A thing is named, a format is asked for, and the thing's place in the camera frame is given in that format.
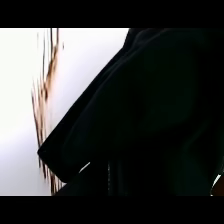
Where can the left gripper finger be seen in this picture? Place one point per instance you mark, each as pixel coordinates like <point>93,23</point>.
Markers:
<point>90,183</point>

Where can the black garment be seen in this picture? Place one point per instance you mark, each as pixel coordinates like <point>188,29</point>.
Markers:
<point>156,100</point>

